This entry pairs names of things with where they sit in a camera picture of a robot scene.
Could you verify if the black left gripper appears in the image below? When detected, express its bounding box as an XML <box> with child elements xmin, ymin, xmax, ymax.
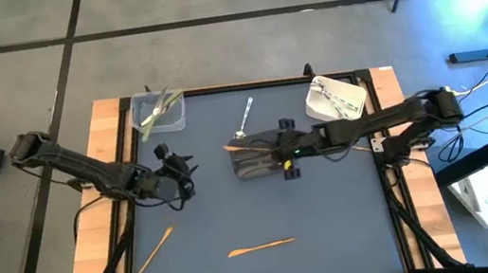
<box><xmin>149</xmin><ymin>137</ymin><xmax>206</xmax><ymax>214</ymax></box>

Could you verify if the smoky dark plastic bin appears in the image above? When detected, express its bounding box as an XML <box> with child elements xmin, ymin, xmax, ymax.
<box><xmin>226</xmin><ymin>126</ymin><xmax>296</xmax><ymax>183</ymax></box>

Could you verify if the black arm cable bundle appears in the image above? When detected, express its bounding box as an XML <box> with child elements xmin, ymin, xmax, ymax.
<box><xmin>63</xmin><ymin>218</ymin><xmax>142</xmax><ymax>273</ymax></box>
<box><xmin>382</xmin><ymin>164</ymin><xmax>467</xmax><ymax>273</ymax></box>

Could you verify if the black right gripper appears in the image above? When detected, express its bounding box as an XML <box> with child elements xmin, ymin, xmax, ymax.
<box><xmin>265</xmin><ymin>113</ymin><xmax>327</xmax><ymax>184</ymax></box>

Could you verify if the white box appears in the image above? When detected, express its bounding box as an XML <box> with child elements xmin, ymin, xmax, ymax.
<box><xmin>443</xmin><ymin>162</ymin><xmax>488</xmax><ymax>234</ymax></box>

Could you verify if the silver spoon teal handle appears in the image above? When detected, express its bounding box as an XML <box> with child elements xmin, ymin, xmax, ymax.
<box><xmin>312</xmin><ymin>77</ymin><xmax>362</xmax><ymax>120</ymax></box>

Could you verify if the thin orange utensil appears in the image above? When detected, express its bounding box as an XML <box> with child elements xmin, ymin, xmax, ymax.
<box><xmin>223</xmin><ymin>138</ymin><xmax>272</xmax><ymax>157</ymax></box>

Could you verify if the thin orange fork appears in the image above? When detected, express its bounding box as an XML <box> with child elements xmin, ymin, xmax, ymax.
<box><xmin>124</xmin><ymin>225</ymin><xmax>181</xmax><ymax>273</ymax></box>

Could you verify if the black table frame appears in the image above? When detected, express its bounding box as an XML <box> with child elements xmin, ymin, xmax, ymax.
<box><xmin>76</xmin><ymin>55</ymin><xmax>441</xmax><ymax>273</ymax></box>

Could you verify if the orange knife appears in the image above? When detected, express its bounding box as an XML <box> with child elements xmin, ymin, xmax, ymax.
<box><xmin>226</xmin><ymin>236</ymin><xmax>298</xmax><ymax>259</ymax></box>

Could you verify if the silver spoon pale handle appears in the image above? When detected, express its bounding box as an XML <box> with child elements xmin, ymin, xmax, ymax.
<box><xmin>227</xmin><ymin>96</ymin><xmax>260</xmax><ymax>141</ymax></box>

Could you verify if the blue metal bar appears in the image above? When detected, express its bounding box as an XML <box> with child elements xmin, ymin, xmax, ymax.
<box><xmin>446</xmin><ymin>46</ymin><xmax>488</xmax><ymax>66</ymax></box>

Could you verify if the green handled knife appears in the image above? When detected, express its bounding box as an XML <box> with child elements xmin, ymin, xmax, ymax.
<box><xmin>137</xmin><ymin>88</ymin><xmax>188</xmax><ymax>126</ymax></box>

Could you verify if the clear plastic bin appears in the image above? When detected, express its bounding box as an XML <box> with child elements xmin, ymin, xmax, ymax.
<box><xmin>127</xmin><ymin>85</ymin><xmax>190</xmax><ymax>138</ymax></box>

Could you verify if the grey table mat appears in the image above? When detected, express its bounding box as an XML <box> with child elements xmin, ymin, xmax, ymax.
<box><xmin>104</xmin><ymin>67</ymin><xmax>407</xmax><ymax>273</ymax></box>

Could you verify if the white plastic bin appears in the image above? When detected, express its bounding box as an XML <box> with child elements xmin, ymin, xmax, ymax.
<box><xmin>300</xmin><ymin>68</ymin><xmax>371</xmax><ymax>128</ymax></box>

